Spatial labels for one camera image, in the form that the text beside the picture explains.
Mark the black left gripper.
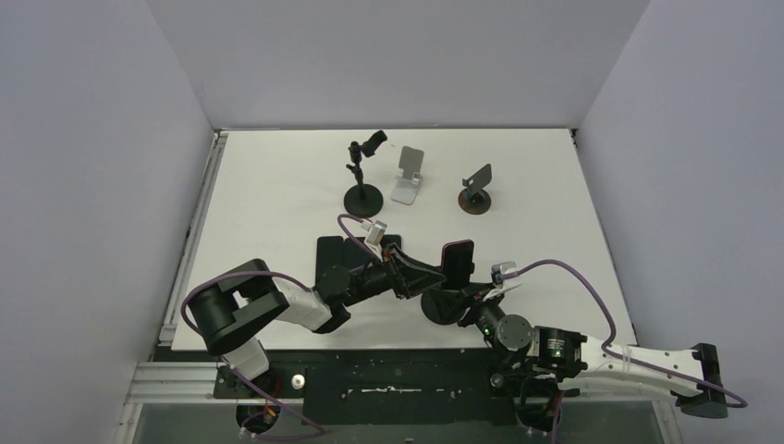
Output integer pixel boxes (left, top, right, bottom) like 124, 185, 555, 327
342, 243, 446, 307

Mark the clear-case phone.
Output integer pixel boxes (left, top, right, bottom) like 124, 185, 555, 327
381, 234, 403, 252

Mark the black pole phone stand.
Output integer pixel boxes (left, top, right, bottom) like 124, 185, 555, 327
421, 288, 470, 326
343, 130, 387, 218

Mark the black smartphone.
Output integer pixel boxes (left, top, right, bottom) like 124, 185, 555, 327
340, 237, 372, 270

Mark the white folding phone stand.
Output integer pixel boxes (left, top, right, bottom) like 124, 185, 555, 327
391, 146, 424, 205

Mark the red-edged black phone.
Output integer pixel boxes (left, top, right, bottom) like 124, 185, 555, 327
440, 240, 475, 290

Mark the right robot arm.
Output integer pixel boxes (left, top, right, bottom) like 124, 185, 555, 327
457, 284, 729, 419

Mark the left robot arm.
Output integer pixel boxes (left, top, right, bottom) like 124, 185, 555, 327
180, 243, 446, 397

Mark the brown round base phone stand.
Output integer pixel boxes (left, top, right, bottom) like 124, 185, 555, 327
458, 164, 493, 216

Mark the black mounting base plate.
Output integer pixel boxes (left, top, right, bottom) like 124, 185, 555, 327
252, 348, 580, 428

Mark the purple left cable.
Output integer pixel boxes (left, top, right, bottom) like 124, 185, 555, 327
178, 214, 384, 441

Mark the purple cable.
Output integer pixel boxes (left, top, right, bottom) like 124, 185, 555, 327
493, 259, 750, 410
178, 214, 384, 441

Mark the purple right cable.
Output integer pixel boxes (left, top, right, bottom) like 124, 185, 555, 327
493, 259, 750, 410

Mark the aluminium frame rail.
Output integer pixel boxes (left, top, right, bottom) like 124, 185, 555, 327
112, 129, 229, 443

